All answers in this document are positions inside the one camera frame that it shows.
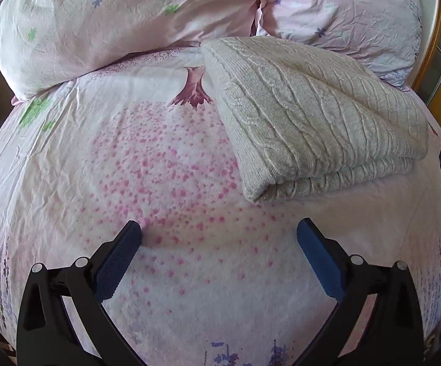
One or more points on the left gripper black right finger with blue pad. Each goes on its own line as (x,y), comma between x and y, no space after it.
(377,316)

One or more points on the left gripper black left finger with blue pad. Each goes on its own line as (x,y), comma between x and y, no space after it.
(62,320)

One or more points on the beige cable knit sweater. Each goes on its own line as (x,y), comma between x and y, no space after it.
(303,120)

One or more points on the pink floral right pillow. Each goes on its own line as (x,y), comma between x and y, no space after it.
(384,35)

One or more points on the pink floral pillow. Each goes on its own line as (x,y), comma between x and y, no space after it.
(48,42)
(384,35)

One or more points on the pink floral bed sheet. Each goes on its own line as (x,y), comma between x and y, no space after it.
(217,280)

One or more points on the pink floral left pillow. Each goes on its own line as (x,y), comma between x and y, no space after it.
(48,42)

